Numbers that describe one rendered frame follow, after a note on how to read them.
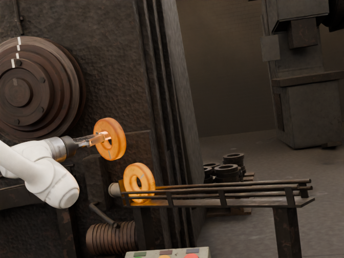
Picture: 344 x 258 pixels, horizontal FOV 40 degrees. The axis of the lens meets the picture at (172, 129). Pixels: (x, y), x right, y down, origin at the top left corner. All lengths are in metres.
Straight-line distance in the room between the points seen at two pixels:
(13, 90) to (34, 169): 0.74
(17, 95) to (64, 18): 0.43
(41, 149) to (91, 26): 0.82
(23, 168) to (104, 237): 0.70
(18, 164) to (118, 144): 0.45
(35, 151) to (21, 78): 0.60
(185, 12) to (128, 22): 6.03
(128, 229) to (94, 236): 0.14
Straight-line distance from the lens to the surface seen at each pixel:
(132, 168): 1.83
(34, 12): 2.31
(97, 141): 1.66
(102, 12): 2.18
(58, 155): 1.59
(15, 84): 2.06
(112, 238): 1.96
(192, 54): 8.08
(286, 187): 1.35
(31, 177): 1.39
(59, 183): 1.41
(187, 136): 2.91
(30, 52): 2.10
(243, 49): 8.01
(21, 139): 2.19
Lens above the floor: 1.09
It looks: 6 degrees down
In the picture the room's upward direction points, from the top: 8 degrees counter-clockwise
